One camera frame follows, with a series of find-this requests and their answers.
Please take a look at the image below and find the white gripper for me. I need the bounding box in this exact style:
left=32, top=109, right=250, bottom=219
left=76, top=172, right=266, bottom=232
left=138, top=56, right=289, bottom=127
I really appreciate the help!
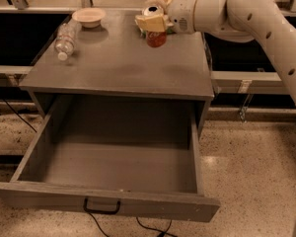
left=135, top=0, right=197, bottom=34

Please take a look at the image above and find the red coke can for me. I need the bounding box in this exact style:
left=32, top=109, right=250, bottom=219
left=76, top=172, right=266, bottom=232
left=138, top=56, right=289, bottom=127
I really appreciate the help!
left=141, top=5, right=168, bottom=48

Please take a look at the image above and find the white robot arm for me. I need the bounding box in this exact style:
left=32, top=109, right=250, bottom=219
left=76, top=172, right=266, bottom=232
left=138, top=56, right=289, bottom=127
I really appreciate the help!
left=135, top=0, right=296, bottom=106

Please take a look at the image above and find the grey open top drawer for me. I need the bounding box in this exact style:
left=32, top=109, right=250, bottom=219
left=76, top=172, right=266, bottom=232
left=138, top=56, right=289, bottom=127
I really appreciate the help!
left=0, top=95, right=220, bottom=222

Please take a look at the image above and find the green chip bag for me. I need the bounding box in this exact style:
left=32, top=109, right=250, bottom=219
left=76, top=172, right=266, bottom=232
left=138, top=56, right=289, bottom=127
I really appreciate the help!
left=138, top=20, right=174, bottom=37

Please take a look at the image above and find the white paper bowl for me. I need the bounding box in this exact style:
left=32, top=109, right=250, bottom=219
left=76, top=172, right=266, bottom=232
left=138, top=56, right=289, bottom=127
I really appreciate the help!
left=72, top=8, right=106, bottom=28

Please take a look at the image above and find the grey cabinet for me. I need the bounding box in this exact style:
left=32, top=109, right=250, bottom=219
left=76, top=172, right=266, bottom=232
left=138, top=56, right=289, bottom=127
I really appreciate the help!
left=21, top=10, right=213, bottom=141

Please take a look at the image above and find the clear plastic water bottle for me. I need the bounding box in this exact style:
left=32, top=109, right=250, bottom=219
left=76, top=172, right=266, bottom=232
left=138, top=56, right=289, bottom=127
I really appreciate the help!
left=54, top=21, right=78, bottom=61

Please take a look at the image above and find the metal railing frame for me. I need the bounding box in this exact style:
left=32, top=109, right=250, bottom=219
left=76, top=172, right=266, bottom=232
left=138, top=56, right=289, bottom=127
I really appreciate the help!
left=0, top=0, right=296, bottom=123

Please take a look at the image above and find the black cable at left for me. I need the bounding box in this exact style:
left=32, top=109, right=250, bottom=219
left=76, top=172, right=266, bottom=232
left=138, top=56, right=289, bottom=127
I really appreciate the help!
left=1, top=97, right=38, bottom=133

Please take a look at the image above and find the black drawer handle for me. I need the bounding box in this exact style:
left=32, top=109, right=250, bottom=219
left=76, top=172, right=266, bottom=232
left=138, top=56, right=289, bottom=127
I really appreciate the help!
left=83, top=198, right=121, bottom=215

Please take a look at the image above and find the black floor cable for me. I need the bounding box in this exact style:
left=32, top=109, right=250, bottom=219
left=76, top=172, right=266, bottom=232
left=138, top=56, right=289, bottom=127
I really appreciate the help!
left=87, top=212, right=179, bottom=237

